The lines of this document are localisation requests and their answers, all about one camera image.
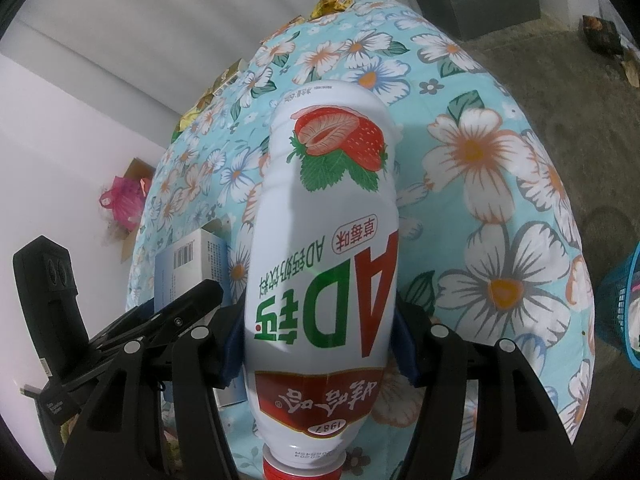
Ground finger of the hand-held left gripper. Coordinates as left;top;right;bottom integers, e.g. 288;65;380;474
89;300;166;361
150;280;224;333

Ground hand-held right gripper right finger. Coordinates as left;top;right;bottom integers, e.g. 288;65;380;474
392;292;581;480

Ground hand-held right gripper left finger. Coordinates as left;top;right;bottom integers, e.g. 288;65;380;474
54;305;248;480

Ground white strawberry drink bottle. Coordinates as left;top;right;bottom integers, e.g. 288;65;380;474
243;80;403;480

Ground blue plastic basket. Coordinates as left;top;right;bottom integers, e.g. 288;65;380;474
595;242;640;366

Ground blue carton box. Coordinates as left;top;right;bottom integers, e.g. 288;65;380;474
154;227;236;311

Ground pink plastic bag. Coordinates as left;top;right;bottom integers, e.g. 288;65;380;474
99;175;151;231

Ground blue floral cloth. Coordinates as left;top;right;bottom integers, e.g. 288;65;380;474
122;0;596;480

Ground yellow green snack wrapper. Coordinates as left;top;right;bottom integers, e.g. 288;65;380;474
202;60;246;106

